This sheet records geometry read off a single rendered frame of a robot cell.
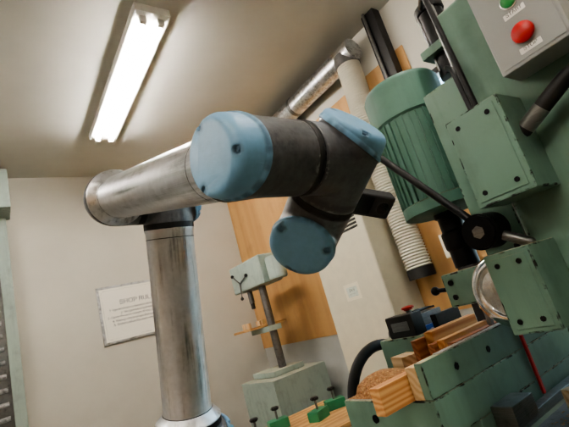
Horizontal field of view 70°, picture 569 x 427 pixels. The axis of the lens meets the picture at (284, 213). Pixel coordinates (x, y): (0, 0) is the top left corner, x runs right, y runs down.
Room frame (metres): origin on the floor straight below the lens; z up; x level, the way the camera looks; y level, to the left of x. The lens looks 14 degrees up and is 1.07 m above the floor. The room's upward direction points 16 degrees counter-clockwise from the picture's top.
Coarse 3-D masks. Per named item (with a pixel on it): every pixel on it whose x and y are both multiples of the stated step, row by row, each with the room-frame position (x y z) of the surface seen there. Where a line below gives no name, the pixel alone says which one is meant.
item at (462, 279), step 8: (456, 272) 0.86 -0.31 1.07; (464, 272) 0.85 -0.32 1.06; (472, 272) 0.84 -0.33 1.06; (448, 280) 0.88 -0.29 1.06; (456, 280) 0.87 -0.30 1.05; (464, 280) 0.86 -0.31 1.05; (448, 288) 0.89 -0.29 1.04; (456, 288) 0.87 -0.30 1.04; (464, 288) 0.86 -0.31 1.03; (448, 296) 0.90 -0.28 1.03; (456, 296) 0.87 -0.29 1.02; (464, 296) 0.87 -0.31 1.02; (472, 296) 0.85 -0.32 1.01; (456, 304) 0.88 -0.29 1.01; (464, 304) 0.87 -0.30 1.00
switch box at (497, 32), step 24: (480, 0) 0.54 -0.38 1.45; (528, 0) 0.50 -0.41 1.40; (552, 0) 0.48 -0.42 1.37; (480, 24) 0.56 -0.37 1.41; (504, 24) 0.53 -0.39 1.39; (552, 24) 0.49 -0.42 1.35; (504, 48) 0.54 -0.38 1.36; (552, 48) 0.51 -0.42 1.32; (504, 72) 0.56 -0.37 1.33; (528, 72) 0.57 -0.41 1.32
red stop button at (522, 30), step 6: (516, 24) 0.52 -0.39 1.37; (522, 24) 0.51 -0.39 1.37; (528, 24) 0.50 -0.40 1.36; (516, 30) 0.52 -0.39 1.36; (522, 30) 0.51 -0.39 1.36; (528, 30) 0.51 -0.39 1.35; (516, 36) 0.52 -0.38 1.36; (522, 36) 0.51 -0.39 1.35; (528, 36) 0.51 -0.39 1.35; (522, 42) 0.52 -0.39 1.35
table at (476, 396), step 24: (552, 336) 0.91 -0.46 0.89; (504, 360) 0.80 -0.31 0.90; (528, 360) 0.84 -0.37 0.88; (552, 360) 0.89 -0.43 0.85; (480, 384) 0.74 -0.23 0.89; (504, 384) 0.78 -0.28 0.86; (528, 384) 0.82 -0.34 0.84; (360, 408) 0.80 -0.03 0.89; (408, 408) 0.71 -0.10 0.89; (432, 408) 0.67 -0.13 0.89; (456, 408) 0.69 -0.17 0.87; (480, 408) 0.73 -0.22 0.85
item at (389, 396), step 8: (400, 376) 0.69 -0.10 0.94; (384, 384) 0.67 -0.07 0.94; (392, 384) 0.67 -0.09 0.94; (400, 384) 0.68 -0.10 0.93; (408, 384) 0.69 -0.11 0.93; (376, 392) 0.66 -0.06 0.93; (384, 392) 0.66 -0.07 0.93; (392, 392) 0.67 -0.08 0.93; (400, 392) 0.68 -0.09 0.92; (408, 392) 0.69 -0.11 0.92; (376, 400) 0.66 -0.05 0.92; (384, 400) 0.66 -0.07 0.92; (392, 400) 0.67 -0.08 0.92; (400, 400) 0.68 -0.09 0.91; (408, 400) 0.69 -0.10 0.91; (376, 408) 0.67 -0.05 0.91; (384, 408) 0.65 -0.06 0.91; (392, 408) 0.66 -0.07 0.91; (400, 408) 0.67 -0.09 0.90; (384, 416) 0.66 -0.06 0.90
